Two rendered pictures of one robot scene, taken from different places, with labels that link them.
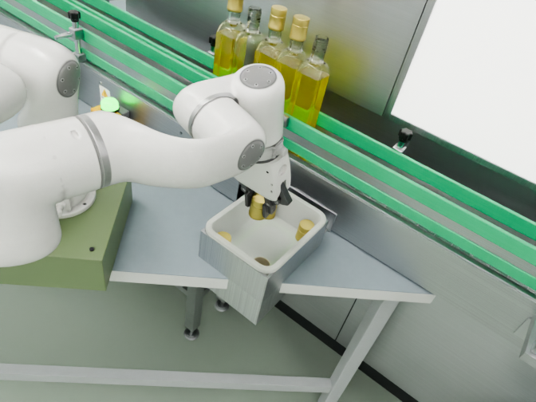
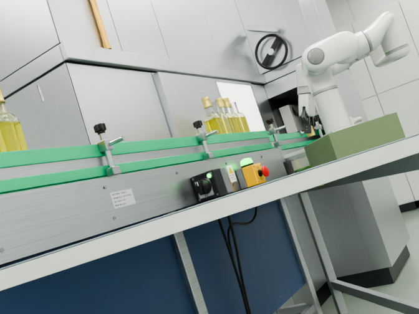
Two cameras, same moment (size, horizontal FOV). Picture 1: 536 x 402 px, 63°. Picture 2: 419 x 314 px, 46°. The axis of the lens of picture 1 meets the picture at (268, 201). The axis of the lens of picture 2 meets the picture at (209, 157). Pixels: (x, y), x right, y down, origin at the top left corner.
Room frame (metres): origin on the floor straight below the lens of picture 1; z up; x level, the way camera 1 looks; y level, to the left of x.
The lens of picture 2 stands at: (1.03, 2.15, 0.75)
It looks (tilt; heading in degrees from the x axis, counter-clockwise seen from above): 5 degrees up; 271
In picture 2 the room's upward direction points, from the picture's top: 18 degrees counter-clockwise
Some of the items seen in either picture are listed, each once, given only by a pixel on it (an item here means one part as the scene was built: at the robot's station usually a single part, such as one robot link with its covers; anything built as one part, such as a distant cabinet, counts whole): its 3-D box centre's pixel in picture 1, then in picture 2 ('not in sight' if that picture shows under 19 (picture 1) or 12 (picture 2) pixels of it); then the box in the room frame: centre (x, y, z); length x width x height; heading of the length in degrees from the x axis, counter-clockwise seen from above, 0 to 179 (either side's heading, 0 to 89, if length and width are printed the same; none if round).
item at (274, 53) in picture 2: not in sight; (272, 52); (0.52, -0.74, 1.49); 0.21 x 0.05 x 0.21; 151
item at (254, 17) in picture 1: (254, 18); (216, 107); (0.98, 0.12, 1.12); 0.03 x 0.03 x 0.05
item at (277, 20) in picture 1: (277, 17); (220, 103); (0.95, 0.06, 1.14); 0.04 x 0.04 x 0.04
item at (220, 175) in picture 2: not in sight; (211, 185); (1.07, 0.70, 0.79); 0.08 x 0.08 x 0.08; 61
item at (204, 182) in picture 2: not in sight; (202, 187); (1.10, 0.75, 0.79); 0.04 x 0.03 x 0.04; 151
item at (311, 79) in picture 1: (305, 104); (243, 135); (0.89, -0.03, 0.99); 0.06 x 0.06 x 0.21; 61
